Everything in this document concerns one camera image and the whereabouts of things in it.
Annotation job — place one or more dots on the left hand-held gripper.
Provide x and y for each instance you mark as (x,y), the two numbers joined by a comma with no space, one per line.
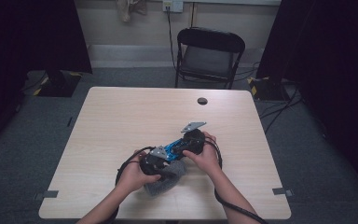
(154,163)

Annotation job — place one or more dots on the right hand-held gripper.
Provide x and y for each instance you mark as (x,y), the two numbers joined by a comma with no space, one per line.
(194,140)

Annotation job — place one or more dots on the blue and black toy car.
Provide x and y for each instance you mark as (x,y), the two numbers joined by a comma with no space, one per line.
(175,148)

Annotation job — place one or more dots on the grey terry towel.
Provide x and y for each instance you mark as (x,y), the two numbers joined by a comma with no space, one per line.
(167,180)

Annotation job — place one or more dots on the person's right hand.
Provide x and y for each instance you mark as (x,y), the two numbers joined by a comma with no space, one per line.
(209,158)

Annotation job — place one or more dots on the person's left hand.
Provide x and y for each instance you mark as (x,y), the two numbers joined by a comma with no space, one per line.
(130,177)

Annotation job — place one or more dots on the black table grommet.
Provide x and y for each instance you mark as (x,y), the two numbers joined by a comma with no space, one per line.
(202,101)

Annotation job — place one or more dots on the black folding chair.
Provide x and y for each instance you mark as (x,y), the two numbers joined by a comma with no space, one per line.
(208,59)

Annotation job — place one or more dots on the black stand base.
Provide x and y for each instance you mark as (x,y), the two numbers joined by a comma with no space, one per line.
(267,88)
(59,85)

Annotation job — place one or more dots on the grey tape strip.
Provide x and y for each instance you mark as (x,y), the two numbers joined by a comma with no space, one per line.
(281,191)
(48,194)

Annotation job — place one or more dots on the beige hanging bag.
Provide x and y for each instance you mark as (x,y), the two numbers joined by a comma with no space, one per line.
(127,9)

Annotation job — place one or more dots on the black curtain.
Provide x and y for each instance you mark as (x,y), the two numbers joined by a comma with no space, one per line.
(332,62)
(28,40)

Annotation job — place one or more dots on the white wall socket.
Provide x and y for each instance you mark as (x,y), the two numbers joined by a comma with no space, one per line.
(173,5)

